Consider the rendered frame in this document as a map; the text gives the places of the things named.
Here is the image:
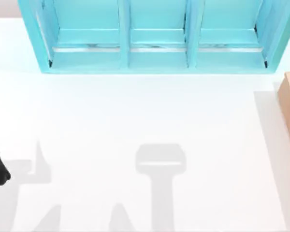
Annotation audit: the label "salmon-coloured shallow box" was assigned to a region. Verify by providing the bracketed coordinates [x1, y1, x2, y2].
[277, 72, 290, 165]

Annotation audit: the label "light blue rack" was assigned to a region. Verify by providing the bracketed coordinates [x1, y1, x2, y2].
[17, 0, 290, 74]

